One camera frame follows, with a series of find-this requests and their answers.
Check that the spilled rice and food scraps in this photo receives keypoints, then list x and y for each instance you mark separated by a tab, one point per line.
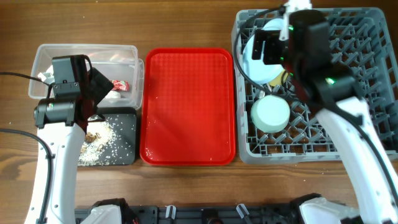
108	143

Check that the grey dishwasher rack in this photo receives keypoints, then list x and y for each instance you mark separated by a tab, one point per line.
359	38

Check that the yellow plastic cup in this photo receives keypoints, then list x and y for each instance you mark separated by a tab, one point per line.
280	79

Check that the red plastic tray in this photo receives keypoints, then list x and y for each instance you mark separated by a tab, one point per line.
188	111

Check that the light blue plate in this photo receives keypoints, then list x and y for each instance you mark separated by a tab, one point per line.
255	69

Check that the red candy wrapper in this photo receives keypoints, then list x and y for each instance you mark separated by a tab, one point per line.
120	85

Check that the white tissue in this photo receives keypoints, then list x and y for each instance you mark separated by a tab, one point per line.
113	95

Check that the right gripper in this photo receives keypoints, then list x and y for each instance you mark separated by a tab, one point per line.
271	39

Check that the black plastic bin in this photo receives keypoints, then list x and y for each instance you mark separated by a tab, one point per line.
125	114

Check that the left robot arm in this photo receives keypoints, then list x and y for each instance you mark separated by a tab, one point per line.
61	120

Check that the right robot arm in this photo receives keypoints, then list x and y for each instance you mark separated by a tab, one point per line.
334	95

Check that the green bowl with food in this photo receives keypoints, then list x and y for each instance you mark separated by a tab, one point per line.
270	114

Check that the clear plastic storage box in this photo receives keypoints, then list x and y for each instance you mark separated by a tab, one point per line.
116	62

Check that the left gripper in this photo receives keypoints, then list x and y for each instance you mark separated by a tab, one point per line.
99	83

